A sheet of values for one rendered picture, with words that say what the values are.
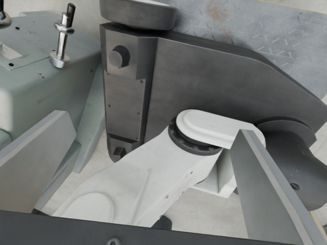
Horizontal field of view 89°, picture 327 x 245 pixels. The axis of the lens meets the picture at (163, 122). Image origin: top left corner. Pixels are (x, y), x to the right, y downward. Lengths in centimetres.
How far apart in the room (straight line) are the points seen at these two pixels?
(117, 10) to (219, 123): 34
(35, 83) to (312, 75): 88
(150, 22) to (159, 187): 36
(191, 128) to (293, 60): 43
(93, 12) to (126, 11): 75
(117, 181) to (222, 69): 36
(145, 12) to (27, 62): 45
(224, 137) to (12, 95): 58
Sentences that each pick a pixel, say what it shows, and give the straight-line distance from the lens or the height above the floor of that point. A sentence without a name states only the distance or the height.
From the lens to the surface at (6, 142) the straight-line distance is 75.
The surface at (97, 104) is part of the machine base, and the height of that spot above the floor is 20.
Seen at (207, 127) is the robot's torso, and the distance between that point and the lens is 38.
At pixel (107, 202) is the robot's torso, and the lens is 24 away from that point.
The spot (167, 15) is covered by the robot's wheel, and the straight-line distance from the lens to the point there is 47.
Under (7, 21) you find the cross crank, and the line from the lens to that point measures 68.
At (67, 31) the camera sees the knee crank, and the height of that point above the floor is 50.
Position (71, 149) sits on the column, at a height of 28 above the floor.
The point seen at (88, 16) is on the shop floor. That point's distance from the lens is 121.
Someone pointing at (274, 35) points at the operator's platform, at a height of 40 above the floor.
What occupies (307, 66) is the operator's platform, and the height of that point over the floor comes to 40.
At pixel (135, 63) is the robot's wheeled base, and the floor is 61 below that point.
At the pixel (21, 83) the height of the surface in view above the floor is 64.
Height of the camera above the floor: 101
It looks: 52 degrees down
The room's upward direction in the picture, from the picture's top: 159 degrees counter-clockwise
